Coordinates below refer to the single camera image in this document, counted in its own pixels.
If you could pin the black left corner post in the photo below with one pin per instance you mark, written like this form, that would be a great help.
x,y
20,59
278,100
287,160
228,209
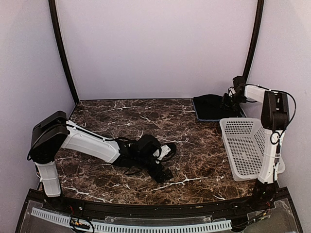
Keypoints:
x,y
61,50

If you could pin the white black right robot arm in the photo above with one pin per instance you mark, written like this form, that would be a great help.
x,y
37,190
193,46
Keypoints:
x,y
275,115

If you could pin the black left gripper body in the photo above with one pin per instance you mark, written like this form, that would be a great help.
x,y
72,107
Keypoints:
x,y
154,174

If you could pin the black garment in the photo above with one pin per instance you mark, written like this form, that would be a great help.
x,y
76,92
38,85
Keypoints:
x,y
214,100

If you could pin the blue checkered shirt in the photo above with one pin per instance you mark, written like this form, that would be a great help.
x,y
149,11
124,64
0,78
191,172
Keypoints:
x,y
209,113

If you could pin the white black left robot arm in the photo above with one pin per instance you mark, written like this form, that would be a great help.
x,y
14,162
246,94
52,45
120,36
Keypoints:
x,y
57,132

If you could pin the white plastic laundry basket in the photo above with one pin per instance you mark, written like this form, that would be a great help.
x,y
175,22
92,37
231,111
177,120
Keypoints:
x,y
253,151

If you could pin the black corner post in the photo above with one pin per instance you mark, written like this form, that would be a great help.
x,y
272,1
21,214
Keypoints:
x,y
61,50
254,39

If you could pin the white slotted cable duct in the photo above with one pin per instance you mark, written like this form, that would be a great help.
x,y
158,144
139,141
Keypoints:
x,y
134,225

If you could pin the black front table rail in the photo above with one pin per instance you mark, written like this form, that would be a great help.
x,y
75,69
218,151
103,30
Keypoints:
x,y
229,209

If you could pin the black right corner post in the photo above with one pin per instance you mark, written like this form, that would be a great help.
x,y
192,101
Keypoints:
x,y
254,39

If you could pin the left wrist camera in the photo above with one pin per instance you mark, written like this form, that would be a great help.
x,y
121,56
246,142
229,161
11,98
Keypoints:
x,y
168,151

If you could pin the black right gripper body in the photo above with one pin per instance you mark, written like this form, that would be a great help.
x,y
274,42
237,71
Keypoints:
x,y
231,103

